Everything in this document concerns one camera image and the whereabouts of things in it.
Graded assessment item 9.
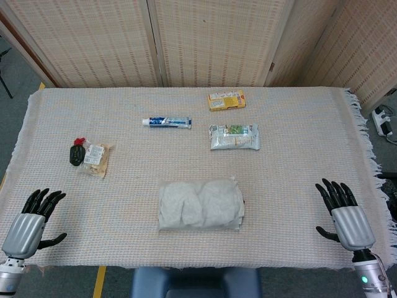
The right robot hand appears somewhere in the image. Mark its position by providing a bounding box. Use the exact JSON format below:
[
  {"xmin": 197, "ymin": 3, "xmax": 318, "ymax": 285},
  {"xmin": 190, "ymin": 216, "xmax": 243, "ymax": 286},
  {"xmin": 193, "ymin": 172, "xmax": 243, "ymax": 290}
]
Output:
[{"xmin": 314, "ymin": 178, "xmax": 376, "ymax": 251}]

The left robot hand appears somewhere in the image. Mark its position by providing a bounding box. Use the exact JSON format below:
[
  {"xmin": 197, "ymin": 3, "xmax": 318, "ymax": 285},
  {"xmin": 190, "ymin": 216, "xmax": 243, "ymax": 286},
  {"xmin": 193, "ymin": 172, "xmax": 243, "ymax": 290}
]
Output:
[{"xmin": 1, "ymin": 188, "xmax": 68, "ymax": 260}]

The translucent white plastic bag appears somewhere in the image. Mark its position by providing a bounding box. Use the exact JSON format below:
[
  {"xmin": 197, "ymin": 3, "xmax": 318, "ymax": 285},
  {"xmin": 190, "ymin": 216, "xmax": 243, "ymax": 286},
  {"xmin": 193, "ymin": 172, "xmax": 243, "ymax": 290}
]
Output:
[{"xmin": 157, "ymin": 175, "xmax": 247, "ymax": 232}]

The clear bag of beige items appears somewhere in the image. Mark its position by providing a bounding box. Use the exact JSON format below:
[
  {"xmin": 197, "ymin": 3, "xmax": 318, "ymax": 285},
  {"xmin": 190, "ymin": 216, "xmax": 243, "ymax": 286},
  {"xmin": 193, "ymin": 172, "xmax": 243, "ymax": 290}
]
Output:
[{"xmin": 76, "ymin": 141, "xmax": 112, "ymax": 179}]

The black pouch with red tassel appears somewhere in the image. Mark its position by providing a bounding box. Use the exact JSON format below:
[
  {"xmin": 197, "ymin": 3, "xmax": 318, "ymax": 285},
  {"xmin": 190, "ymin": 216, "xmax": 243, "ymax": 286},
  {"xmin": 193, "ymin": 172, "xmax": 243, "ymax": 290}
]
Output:
[{"xmin": 69, "ymin": 137, "xmax": 86, "ymax": 168}]

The white power strip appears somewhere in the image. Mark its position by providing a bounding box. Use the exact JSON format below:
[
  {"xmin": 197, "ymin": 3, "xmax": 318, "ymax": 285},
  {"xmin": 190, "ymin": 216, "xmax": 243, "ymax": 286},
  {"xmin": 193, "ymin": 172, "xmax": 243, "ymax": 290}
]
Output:
[{"xmin": 372, "ymin": 106, "xmax": 393, "ymax": 137}]

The silver green snack packet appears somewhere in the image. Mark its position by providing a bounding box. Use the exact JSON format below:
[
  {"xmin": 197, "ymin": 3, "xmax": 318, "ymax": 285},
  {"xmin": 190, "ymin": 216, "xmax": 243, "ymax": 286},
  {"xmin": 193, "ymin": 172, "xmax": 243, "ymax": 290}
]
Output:
[{"xmin": 208, "ymin": 123, "xmax": 261, "ymax": 151}]

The black chair leg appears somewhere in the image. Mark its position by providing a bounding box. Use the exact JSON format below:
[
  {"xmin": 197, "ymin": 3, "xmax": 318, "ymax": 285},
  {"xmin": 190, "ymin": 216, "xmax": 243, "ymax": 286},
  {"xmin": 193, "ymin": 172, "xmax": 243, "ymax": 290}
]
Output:
[{"xmin": 0, "ymin": 35, "xmax": 14, "ymax": 99}]

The woven beige tablecloth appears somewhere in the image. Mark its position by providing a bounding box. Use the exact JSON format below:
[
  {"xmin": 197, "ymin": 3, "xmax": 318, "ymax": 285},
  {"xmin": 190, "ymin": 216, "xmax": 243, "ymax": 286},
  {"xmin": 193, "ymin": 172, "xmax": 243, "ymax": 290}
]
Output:
[{"xmin": 0, "ymin": 87, "xmax": 393, "ymax": 269}]

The yellow snack box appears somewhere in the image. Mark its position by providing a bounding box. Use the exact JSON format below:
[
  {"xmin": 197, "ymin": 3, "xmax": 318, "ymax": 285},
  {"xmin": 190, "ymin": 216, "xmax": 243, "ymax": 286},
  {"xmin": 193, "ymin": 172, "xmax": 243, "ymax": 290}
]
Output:
[{"xmin": 207, "ymin": 89, "xmax": 248, "ymax": 112}]

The blue white toothpaste tube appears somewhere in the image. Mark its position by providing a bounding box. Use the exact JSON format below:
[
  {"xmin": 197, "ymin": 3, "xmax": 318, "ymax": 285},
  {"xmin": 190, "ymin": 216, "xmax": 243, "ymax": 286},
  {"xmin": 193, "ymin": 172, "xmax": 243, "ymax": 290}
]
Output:
[{"xmin": 142, "ymin": 116, "xmax": 193, "ymax": 130}]

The folding woven screen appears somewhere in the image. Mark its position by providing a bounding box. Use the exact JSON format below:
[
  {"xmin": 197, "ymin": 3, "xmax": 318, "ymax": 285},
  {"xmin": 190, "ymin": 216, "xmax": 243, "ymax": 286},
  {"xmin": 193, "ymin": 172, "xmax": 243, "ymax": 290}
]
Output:
[{"xmin": 0, "ymin": 0, "xmax": 397, "ymax": 108}]

